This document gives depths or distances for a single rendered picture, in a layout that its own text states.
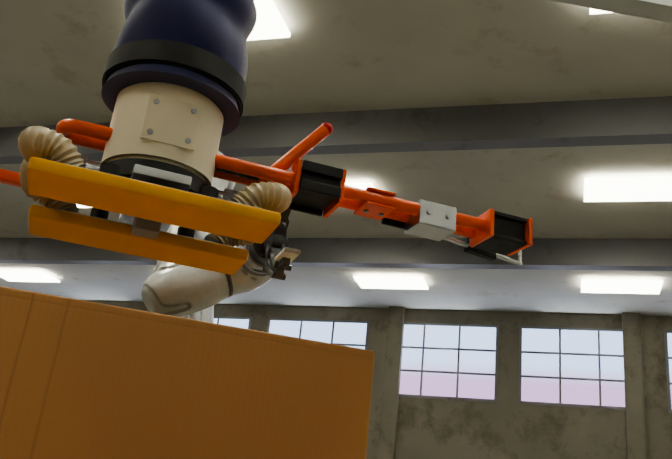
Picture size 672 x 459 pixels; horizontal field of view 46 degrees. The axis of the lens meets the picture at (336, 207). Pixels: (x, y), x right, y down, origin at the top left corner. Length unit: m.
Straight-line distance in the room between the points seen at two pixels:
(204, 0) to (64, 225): 0.41
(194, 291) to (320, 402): 0.67
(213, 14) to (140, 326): 0.53
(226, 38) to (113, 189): 0.33
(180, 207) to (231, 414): 0.29
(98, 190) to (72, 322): 0.20
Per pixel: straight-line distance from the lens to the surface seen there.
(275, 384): 1.00
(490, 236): 1.37
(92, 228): 1.26
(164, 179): 1.11
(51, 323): 0.98
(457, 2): 6.75
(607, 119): 7.98
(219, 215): 1.10
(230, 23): 1.30
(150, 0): 1.29
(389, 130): 8.16
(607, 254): 11.46
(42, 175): 1.09
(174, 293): 1.62
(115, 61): 1.26
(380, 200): 1.30
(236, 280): 1.66
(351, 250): 11.88
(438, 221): 1.33
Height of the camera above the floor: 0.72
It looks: 22 degrees up
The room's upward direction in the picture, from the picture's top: 6 degrees clockwise
